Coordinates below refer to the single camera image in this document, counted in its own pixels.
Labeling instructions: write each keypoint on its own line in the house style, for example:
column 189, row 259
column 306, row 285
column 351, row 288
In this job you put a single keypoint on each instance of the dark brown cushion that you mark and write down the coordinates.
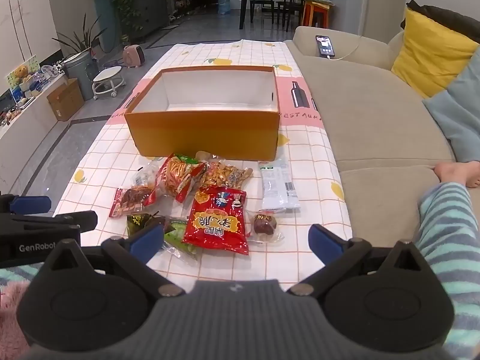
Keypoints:
column 442, row 15

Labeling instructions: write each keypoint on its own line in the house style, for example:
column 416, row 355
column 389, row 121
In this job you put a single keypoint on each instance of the dark snack packet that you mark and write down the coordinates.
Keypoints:
column 138, row 221

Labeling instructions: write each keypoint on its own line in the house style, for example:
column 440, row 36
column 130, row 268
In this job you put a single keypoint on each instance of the orange stool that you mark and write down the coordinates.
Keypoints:
column 315, row 15

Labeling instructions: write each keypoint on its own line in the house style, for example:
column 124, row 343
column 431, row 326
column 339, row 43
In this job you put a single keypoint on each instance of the blue water jug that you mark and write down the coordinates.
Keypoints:
column 224, row 6

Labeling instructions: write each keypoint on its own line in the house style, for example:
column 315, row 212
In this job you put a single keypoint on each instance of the yellow cushion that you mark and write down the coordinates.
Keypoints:
column 431, row 56

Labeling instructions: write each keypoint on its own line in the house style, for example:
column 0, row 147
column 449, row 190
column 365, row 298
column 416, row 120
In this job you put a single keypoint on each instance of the person's left leg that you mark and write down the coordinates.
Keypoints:
column 11, row 272

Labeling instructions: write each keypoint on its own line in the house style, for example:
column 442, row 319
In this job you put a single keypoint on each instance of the clear brown cracker packet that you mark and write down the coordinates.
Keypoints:
column 225, row 174

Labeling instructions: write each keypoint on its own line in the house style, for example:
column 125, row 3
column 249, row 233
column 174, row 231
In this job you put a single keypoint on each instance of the pink fluffy cloth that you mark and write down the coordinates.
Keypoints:
column 13, row 307

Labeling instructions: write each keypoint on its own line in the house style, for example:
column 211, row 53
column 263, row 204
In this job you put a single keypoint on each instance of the pink space heater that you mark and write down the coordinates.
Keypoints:
column 134, row 56

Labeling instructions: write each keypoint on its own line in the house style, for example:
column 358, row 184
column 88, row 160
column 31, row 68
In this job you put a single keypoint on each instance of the light blue cushion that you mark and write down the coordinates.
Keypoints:
column 461, row 116

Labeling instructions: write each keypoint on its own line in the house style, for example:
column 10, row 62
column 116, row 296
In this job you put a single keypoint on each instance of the white rolling stool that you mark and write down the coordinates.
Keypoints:
column 108, row 78

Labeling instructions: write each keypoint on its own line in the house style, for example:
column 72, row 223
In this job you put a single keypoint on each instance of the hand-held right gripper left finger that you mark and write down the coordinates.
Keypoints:
column 147, row 242

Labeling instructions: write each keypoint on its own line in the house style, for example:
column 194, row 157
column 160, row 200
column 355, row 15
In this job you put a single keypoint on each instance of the brown cardboard carton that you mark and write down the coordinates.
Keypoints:
column 65, row 99

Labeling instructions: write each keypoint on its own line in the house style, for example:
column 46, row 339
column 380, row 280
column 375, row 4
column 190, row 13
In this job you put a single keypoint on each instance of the round dark red snack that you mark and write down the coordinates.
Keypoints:
column 264, row 226

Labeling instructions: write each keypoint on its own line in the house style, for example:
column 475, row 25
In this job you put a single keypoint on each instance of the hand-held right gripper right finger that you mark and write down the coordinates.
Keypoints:
column 324, row 242

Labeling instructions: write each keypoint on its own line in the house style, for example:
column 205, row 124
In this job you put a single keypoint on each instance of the orange cardboard box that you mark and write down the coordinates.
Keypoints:
column 202, row 135

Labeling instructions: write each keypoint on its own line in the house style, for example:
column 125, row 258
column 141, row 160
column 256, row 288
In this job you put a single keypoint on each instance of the grey drawer cabinet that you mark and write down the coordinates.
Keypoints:
column 150, row 7

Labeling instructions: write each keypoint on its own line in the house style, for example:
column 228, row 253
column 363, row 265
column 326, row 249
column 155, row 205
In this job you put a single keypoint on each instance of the red potato stick packet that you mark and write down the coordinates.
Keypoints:
column 180, row 178

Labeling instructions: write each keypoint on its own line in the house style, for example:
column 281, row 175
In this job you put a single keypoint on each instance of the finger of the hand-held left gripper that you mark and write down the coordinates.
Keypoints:
column 30, row 204
column 56, row 221

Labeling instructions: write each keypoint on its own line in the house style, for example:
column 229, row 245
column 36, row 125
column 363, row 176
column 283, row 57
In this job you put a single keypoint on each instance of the person's leg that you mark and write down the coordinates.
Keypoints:
column 450, row 225
column 11, row 272

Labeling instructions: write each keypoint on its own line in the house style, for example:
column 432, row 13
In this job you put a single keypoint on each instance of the row of shoes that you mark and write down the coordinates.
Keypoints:
column 180, row 14

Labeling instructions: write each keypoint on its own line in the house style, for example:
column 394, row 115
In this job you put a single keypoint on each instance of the teddy bear picture board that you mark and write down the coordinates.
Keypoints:
column 22, row 73

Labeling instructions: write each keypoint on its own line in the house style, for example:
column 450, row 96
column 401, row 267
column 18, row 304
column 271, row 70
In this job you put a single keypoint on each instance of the chequered lemon print tablecloth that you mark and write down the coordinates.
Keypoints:
column 112, row 150

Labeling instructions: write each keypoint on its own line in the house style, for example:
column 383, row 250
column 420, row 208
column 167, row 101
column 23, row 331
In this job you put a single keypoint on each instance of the long leaf potted plant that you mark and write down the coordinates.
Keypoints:
column 80, row 43

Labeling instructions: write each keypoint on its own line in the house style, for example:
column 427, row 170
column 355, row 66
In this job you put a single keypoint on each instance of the person's bare foot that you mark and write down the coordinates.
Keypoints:
column 457, row 172

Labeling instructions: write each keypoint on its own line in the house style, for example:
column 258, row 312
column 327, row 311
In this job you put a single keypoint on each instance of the black smartphone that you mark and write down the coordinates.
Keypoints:
column 324, row 46

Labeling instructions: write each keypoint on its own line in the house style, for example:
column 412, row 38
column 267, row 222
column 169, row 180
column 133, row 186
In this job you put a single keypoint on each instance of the dark dining chair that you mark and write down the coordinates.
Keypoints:
column 288, row 3
column 262, row 2

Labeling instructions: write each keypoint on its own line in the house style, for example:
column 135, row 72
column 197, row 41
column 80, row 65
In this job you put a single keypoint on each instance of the grey trash can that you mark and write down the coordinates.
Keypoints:
column 80, row 75

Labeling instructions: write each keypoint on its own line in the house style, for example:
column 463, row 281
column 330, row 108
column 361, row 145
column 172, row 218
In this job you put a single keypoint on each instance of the long white snack packet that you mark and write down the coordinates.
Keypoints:
column 277, row 187

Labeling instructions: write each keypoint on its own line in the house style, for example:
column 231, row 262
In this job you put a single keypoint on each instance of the large red snack packet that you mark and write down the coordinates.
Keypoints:
column 217, row 225

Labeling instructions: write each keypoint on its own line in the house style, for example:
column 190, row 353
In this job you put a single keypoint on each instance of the person's right leg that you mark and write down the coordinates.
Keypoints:
column 450, row 225

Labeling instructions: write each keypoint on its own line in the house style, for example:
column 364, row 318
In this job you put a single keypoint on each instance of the green snack packet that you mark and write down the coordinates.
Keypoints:
column 180, row 238

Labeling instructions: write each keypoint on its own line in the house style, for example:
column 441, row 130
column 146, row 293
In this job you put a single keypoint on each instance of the white low console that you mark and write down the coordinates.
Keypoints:
column 22, row 127

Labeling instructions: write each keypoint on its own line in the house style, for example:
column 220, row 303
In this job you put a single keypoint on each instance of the beige sofa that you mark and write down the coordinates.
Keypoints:
column 375, row 120

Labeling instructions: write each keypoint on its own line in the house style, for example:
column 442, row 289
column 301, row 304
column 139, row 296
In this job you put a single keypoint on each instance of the red meat snack packet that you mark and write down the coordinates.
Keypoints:
column 129, row 200

